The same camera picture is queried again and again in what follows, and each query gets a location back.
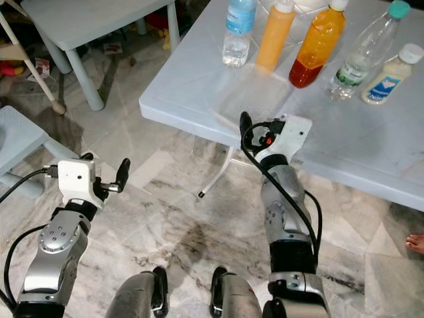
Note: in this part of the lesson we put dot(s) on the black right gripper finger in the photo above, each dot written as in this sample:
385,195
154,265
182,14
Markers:
246,127

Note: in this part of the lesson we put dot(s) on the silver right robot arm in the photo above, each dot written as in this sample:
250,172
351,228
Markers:
288,212

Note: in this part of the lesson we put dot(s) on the clear plastic tray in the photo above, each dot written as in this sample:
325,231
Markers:
252,96

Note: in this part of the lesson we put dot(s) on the white metal table leg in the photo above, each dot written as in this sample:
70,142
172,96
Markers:
215,173

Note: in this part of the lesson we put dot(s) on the light blue plastic stool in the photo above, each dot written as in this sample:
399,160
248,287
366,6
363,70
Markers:
18,142

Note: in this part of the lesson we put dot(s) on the light blue plastic table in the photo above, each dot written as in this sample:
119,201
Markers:
358,139

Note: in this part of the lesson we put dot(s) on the pale orange juice bottle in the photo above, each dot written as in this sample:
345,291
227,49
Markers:
275,36

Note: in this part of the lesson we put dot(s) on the water bottle with blue label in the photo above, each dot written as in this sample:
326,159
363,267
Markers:
238,26

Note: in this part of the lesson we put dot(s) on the white wooden chair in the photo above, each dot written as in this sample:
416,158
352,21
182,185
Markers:
33,66

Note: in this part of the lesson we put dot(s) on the amber and red drink bottle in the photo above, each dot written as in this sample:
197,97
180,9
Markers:
318,46

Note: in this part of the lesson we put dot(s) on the grey left robot leg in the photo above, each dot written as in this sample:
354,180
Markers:
139,295

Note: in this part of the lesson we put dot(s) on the grey robot leg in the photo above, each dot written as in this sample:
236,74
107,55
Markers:
235,295
139,295

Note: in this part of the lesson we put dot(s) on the red and white card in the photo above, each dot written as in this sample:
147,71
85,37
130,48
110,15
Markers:
112,48

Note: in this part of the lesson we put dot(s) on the red and yellow toy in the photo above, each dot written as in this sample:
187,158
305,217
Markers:
10,67

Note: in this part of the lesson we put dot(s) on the clear bottle with green label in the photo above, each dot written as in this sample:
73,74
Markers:
364,56

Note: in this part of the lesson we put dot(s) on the creamy white bottle blue label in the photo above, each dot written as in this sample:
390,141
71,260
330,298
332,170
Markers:
387,79

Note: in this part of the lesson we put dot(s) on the grey right robot leg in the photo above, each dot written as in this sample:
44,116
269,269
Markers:
235,295

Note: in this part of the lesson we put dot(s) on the person's bare foot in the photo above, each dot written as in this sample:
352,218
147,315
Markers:
416,244

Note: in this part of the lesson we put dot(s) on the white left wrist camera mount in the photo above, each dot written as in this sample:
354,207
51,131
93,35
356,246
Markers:
76,182

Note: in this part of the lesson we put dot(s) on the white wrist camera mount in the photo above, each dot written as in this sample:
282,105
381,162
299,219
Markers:
76,182
295,132

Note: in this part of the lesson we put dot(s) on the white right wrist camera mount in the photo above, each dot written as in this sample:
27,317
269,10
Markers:
295,132

